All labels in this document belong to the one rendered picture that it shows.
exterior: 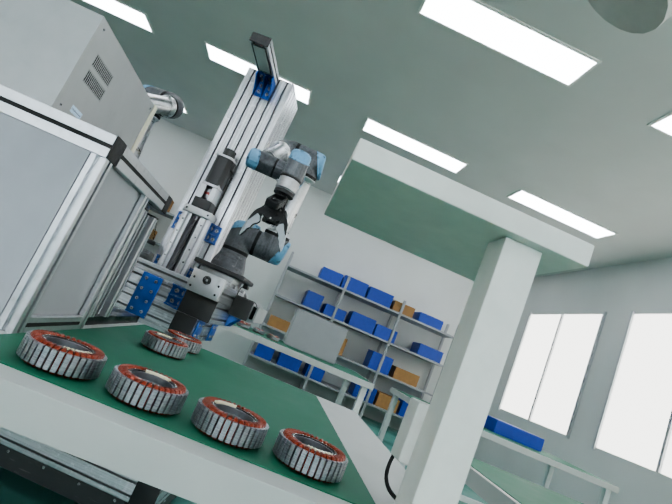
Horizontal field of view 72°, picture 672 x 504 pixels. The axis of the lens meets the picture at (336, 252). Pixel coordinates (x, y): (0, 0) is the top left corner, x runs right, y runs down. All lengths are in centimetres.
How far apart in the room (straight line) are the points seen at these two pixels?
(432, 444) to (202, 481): 29
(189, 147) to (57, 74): 761
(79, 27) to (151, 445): 75
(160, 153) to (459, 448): 820
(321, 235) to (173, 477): 758
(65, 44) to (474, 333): 86
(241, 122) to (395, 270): 620
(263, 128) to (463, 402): 190
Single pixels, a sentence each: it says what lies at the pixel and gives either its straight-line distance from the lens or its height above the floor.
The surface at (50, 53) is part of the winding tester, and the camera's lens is 104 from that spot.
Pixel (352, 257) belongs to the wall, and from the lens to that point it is 813.
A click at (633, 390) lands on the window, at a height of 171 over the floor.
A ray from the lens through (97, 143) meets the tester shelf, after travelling 91.
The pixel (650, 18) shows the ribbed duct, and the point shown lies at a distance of 88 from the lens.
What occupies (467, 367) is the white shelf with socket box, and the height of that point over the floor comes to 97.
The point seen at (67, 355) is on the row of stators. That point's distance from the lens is 73.
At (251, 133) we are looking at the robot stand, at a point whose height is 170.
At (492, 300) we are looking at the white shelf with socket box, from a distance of 69.
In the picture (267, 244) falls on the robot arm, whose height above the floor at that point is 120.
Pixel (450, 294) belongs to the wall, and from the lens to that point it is 857.
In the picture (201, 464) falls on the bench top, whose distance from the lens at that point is 63.
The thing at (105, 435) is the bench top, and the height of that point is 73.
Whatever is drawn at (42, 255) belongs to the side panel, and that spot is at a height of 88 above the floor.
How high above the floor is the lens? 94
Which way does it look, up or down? 10 degrees up
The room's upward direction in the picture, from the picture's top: 23 degrees clockwise
